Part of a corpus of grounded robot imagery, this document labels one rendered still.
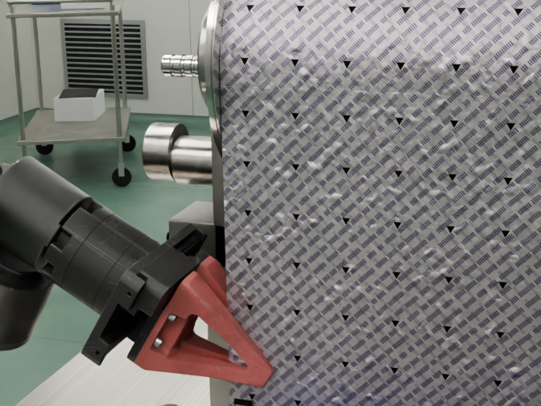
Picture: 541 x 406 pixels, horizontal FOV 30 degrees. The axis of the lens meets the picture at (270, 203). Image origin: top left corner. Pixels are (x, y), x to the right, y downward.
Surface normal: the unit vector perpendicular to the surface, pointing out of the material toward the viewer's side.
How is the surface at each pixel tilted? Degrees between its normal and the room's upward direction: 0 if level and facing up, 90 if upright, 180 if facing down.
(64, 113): 90
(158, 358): 100
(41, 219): 63
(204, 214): 0
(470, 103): 90
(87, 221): 40
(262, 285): 90
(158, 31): 90
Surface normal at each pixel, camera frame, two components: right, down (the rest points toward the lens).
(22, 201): 0.01, -0.24
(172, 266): 0.47, -0.80
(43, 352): -0.01, -0.96
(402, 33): -0.30, -0.09
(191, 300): 0.00, 0.44
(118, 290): -0.32, 0.26
